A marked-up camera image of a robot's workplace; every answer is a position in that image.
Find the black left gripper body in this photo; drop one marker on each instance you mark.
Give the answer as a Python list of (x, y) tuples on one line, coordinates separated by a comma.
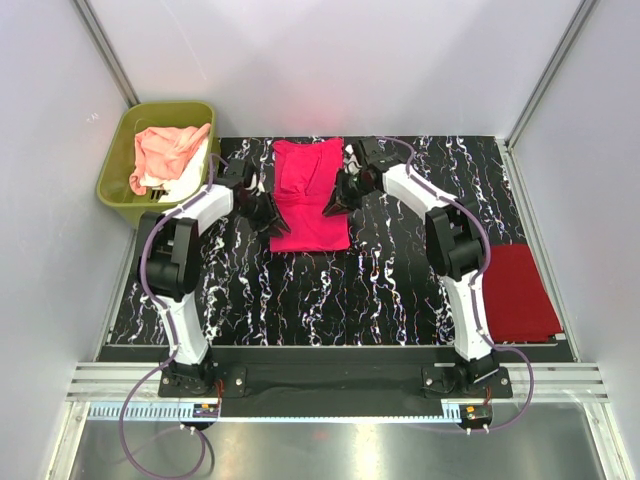
[(260, 211)]

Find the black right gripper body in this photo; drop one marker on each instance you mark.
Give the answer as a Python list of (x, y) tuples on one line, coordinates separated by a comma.
[(350, 190)]

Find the bright pink t shirt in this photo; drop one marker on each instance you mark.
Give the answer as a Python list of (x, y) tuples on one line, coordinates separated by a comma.
[(304, 180)]

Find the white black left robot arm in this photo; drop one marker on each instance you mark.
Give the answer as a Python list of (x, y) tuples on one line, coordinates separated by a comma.
[(167, 262)]

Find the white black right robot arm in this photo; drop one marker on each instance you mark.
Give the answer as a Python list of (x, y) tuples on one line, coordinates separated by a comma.
[(457, 246)]

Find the white cloth in tub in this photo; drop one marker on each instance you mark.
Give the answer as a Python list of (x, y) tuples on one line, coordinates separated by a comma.
[(175, 191)]

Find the peach pink cloth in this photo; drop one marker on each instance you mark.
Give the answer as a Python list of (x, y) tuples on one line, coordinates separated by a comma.
[(163, 153)]

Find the dark red folded t shirt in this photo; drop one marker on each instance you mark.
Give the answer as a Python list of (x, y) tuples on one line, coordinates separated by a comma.
[(518, 309)]

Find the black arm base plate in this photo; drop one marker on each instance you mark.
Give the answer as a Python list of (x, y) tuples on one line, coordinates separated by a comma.
[(423, 355)]

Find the white slotted cable duct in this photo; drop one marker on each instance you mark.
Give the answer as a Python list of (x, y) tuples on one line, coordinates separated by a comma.
[(422, 409)]

